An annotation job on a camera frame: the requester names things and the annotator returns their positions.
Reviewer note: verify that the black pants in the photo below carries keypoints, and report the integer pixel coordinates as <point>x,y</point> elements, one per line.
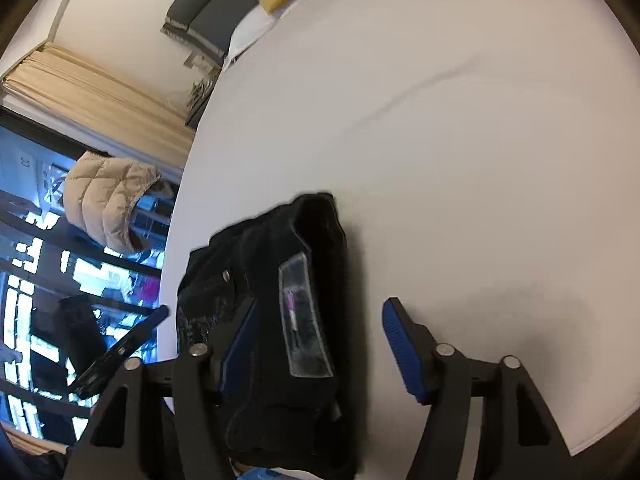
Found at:
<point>310,230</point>

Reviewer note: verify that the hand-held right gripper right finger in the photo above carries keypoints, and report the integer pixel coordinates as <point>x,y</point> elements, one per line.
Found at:
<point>400,350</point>

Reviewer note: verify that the grey headboard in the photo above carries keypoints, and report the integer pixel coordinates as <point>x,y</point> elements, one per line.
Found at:
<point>210,10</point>

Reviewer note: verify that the white pillow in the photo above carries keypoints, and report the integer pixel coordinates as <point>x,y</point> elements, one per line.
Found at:
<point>252,30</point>

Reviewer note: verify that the beige curtain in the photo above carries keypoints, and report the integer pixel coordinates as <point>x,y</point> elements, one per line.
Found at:
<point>100,95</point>

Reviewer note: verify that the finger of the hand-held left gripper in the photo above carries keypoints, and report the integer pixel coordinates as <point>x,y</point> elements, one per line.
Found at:
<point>120,349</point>

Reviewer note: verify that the beige puffer jacket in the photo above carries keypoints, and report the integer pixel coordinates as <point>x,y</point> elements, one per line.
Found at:
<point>107,200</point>

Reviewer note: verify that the white bed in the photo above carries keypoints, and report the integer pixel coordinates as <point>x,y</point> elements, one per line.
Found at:
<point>450,135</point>

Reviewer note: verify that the glass window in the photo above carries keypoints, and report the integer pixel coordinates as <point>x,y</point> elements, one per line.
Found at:
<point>35,270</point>

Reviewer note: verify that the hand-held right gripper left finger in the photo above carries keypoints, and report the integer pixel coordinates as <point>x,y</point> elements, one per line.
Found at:
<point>240,345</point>

